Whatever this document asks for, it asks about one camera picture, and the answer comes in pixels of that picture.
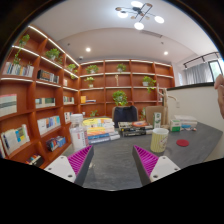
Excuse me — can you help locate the black-framed window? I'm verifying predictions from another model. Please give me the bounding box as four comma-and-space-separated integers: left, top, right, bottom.
208, 59, 224, 83

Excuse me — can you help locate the ceiling air vent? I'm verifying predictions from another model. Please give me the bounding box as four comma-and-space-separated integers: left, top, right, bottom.
139, 29, 164, 39

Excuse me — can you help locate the small green white box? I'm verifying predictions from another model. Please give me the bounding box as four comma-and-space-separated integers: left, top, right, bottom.
169, 119, 182, 133

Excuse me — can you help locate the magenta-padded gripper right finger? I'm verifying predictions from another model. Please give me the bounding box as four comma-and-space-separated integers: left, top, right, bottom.
131, 144, 181, 187

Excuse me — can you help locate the dark office chair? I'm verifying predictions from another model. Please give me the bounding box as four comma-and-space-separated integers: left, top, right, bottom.
111, 105, 139, 129

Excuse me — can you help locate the wooden artist mannequin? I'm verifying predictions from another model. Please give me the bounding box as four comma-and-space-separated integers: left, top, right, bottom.
156, 83, 177, 130

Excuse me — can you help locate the yellow striped mug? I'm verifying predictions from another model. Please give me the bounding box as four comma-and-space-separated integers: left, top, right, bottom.
149, 127, 170, 154

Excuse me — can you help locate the colourful book stack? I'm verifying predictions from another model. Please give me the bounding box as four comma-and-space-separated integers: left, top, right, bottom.
82, 117, 121, 145

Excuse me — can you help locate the black curtain rail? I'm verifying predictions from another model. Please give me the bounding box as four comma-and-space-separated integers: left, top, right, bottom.
183, 51, 221, 69

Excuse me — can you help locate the flat round red coaster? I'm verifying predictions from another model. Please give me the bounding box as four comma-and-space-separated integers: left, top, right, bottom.
175, 138, 190, 148

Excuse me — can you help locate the person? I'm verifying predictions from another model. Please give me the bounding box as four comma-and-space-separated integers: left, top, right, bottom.
213, 73, 224, 119

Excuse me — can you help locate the wooden shelf unit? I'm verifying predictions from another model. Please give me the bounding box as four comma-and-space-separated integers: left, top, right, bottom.
0, 24, 176, 169

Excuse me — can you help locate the tan chair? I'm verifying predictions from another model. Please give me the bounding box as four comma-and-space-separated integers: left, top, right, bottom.
145, 105, 165, 126

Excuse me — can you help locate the grey curtain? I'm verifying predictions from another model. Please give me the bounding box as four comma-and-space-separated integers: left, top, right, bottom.
184, 62, 214, 85

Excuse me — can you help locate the green and white carton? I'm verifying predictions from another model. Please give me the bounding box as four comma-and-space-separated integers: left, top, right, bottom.
152, 112, 163, 129

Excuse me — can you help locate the branched ceiling lamp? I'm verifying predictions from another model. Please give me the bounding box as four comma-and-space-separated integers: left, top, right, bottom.
114, 0, 166, 31

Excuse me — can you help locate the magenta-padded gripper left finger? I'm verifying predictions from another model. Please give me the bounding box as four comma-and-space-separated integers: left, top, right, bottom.
44, 144, 95, 187

